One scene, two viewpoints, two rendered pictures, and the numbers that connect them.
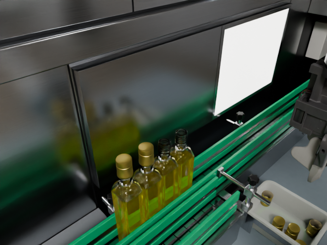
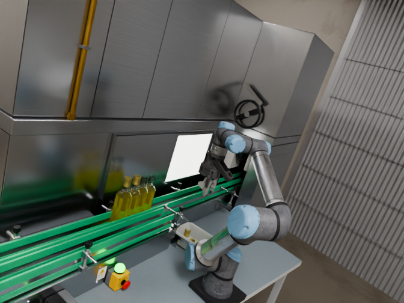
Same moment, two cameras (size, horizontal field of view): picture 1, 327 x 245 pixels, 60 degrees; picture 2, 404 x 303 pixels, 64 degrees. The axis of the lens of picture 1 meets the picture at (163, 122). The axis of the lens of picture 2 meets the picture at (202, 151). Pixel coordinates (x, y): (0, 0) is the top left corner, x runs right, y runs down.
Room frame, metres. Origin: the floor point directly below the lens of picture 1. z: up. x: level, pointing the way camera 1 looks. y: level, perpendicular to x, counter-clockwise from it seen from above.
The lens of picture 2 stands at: (-0.96, 0.23, 1.77)
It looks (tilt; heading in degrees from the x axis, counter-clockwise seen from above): 16 degrees down; 342
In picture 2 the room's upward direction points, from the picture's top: 18 degrees clockwise
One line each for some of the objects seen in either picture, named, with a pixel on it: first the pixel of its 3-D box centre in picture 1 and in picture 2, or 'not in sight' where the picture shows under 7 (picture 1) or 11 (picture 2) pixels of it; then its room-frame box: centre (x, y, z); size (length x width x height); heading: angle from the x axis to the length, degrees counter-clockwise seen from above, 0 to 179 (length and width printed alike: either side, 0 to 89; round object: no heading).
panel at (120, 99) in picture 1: (208, 78); (166, 159); (0.84, -0.15, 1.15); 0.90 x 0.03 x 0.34; 133
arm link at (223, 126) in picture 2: not in sight; (224, 134); (0.40, -0.28, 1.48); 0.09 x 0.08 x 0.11; 6
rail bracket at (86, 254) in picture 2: not in sight; (89, 260); (0.11, 0.18, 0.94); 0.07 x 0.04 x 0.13; 43
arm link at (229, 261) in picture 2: not in sight; (226, 258); (0.22, -0.42, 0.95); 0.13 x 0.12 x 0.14; 96
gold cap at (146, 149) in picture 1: (146, 154); (136, 180); (0.48, 0.04, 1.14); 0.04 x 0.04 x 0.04
